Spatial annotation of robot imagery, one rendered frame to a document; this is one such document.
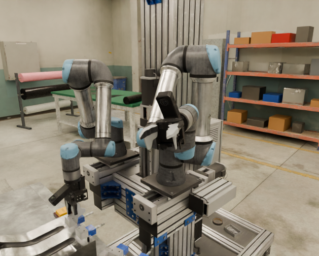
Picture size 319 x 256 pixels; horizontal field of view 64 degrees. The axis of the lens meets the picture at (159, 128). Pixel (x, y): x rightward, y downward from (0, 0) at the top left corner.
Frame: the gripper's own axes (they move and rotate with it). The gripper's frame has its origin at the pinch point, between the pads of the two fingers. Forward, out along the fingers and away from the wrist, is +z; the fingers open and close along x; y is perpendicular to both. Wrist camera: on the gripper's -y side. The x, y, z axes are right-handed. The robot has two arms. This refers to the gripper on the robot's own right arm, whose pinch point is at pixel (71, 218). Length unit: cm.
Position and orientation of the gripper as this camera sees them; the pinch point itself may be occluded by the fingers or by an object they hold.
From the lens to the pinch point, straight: 132.2
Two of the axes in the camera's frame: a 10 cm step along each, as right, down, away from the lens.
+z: 0.0, 9.6, 2.7
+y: 7.3, -1.9, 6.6
